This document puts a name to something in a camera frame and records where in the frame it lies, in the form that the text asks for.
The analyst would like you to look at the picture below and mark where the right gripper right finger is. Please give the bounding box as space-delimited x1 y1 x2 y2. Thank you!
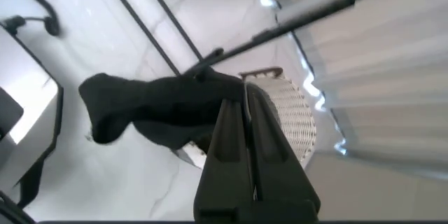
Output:
246 83 321 222

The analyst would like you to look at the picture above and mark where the black clothes rack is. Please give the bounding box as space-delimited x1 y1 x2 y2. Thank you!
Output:
99 0 424 78

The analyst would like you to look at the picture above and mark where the black garment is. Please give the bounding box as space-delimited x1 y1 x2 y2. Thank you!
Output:
78 65 246 155

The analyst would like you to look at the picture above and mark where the white laundry basket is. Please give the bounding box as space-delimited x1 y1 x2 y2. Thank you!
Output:
171 66 318 169

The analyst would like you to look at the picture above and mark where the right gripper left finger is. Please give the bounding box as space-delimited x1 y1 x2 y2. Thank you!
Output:
193 98 253 222

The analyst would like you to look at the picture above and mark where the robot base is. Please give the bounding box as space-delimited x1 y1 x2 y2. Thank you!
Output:
0 24 64 224

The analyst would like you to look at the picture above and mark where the black cable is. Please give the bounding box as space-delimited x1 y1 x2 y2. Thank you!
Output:
0 0 62 38

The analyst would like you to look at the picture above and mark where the white curtain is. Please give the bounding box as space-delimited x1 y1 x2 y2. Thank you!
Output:
258 0 448 179

